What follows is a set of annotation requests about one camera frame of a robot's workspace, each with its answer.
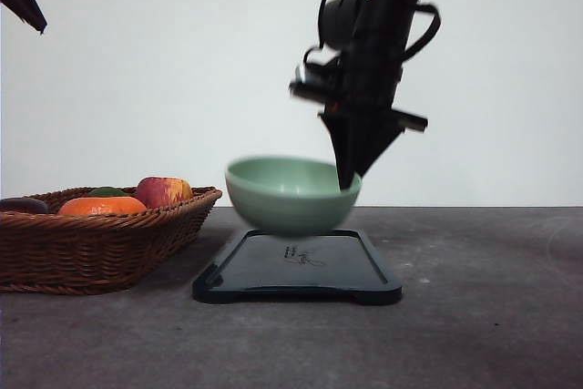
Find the orange mandarin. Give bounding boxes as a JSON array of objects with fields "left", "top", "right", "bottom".
[{"left": 57, "top": 197, "right": 146, "bottom": 215}]

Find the dark rectangular tray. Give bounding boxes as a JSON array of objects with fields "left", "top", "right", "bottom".
[{"left": 193, "top": 229, "right": 403, "bottom": 304}]

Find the brown wicker basket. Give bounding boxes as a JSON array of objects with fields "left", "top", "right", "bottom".
[{"left": 0, "top": 187, "right": 222, "bottom": 295}]

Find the dark purple fruit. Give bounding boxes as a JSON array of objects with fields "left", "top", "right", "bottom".
[{"left": 0, "top": 198, "right": 48, "bottom": 214}]

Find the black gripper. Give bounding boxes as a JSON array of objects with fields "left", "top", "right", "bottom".
[{"left": 290, "top": 0, "right": 428, "bottom": 191}]

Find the green avocado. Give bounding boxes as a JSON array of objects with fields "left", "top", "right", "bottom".
[{"left": 87, "top": 187, "right": 128, "bottom": 197}]

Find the green ceramic bowl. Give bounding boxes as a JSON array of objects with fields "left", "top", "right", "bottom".
[{"left": 225, "top": 155, "right": 363, "bottom": 237}]

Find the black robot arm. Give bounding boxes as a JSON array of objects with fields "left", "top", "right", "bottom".
[{"left": 290, "top": 0, "right": 428, "bottom": 189}]

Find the red apple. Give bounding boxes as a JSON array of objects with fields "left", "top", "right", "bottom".
[{"left": 137, "top": 176, "right": 193, "bottom": 207}]

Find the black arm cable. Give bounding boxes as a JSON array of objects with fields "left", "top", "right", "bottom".
[{"left": 403, "top": 3, "right": 441, "bottom": 58}]

